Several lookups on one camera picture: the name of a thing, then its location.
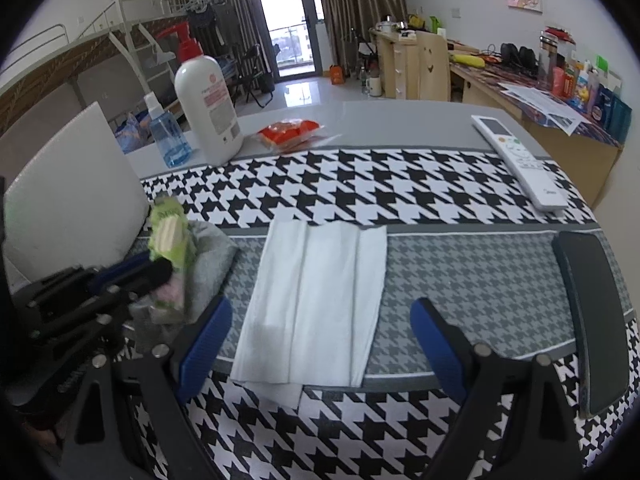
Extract white foam box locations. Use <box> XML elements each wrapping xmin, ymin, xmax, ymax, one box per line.
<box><xmin>2</xmin><ymin>101</ymin><xmax>151</xmax><ymax>281</ymax></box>

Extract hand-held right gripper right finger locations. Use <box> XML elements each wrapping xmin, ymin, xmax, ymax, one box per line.
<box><xmin>409</xmin><ymin>296</ymin><xmax>583</xmax><ymax>480</ymax></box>

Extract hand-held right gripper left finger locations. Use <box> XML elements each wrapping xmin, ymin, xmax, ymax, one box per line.
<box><xmin>65</xmin><ymin>295</ymin><xmax>234</xmax><ymax>480</ymax></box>

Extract row of toiletry bottles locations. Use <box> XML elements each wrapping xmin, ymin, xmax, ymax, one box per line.
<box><xmin>537</xmin><ymin>27</ymin><xmax>633</xmax><ymax>141</ymax></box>

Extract black smartphone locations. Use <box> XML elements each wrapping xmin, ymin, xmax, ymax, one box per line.
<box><xmin>551</xmin><ymin>230</ymin><xmax>628</xmax><ymax>418</ymax></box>

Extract long wooden desk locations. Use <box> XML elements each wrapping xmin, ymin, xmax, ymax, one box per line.
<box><xmin>450</xmin><ymin>52</ymin><xmax>626</xmax><ymax>208</ymax></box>

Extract metal bunk bed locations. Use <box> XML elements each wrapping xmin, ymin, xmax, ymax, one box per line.
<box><xmin>0</xmin><ymin>22</ymin><xmax>166</xmax><ymax>136</ymax></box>
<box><xmin>110</xmin><ymin>0</ymin><xmax>236</xmax><ymax>91</ymax></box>

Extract grey cloth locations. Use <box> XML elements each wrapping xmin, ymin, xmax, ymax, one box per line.
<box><xmin>175</xmin><ymin>220</ymin><xmax>240</xmax><ymax>323</ymax></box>

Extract dark hanging clothes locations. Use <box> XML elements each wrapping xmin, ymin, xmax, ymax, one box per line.
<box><xmin>185</xmin><ymin>2</ymin><xmax>223</xmax><ymax>58</ymax></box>

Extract blue spray bottle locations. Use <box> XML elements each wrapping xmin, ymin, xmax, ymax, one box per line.
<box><xmin>143</xmin><ymin>92</ymin><xmax>192</xmax><ymax>168</ymax></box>

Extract patterned desk cloth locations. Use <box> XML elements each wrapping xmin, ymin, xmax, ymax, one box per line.
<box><xmin>450</xmin><ymin>52</ymin><xmax>623</xmax><ymax>148</ymax></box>

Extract wooden desk with drawers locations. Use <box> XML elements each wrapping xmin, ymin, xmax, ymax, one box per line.
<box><xmin>370</xmin><ymin>27</ymin><xmax>421</xmax><ymax>100</ymax></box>

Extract white pump lotion bottle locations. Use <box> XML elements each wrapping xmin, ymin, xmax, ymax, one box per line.
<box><xmin>155</xmin><ymin>22</ymin><xmax>244</xmax><ymax>166</ymax></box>

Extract printed paper sheets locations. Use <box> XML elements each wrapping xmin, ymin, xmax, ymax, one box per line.
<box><xmin>497</xmin><ymin>80</ymin><xmax>586</xmax><ymax>136</ymax></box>

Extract blue checked quilt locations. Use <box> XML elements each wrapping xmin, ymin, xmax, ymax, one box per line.
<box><xmin>115</xmin><ymin>111</ymin><xmax>153</xmax><ymax>155</ymax></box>

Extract houndstooth table mat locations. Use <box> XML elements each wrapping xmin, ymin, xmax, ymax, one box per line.
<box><xmin>112</xmin><ymin>147</ymin><xmax>640</xmax><ymax>480</ymax></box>

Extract green and pink packet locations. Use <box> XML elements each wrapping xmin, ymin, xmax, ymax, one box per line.
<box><xmin>131</xmin><ymin>192</ymin><xmax>197</xmax><ymax>325</ymax></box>

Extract black folding chair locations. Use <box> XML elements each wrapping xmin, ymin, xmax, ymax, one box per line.
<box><xmin>232</xmin><ymin>44</ymin><xmax>276</xmax><ymax>107</ymax></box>

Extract red snack packet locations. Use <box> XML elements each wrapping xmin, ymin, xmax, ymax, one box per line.
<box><xmin>257</xmin><ymin>119</ymin><xmax>341</xmax><ymax>153</ymax></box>

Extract wooden chair with smiley back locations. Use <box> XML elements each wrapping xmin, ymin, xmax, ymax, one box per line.
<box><xmin>416</xmin><ymin>31</ymin><xmax>451</xmax><ymax>102</ymax></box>

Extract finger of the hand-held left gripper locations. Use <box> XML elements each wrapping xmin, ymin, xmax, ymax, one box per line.
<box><xmin>29</xmin><ymin>259</ymin><xmax>174</xmax><ymax>347</ymax></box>
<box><xmin>15</xmin><ymin>253</ymin><xmax>152</xmax><ymax>322</ymax></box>

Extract white remote control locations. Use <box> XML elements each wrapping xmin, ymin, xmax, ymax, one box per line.
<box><xmin>471</xmin><ymin>115</ymin><xmax>570</xmax><ymax>212</ymax></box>

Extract glass balcony door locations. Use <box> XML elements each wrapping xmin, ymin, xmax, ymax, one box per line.
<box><xmin>239</xmin><ymin>0</ymin><xmax>326</xmax><ymax>78</ymax></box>

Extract black bag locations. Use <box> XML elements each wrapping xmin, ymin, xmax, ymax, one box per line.
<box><xmin>500</xmin><ymin>42</ymin><xmax>538</xmax><ymax>73</ymax></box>

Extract white paper towel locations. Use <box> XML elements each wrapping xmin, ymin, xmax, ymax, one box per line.
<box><xmin>230</xmin><ymin>219</ymin><xmax>388</xmax><ymax>406</ymax></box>

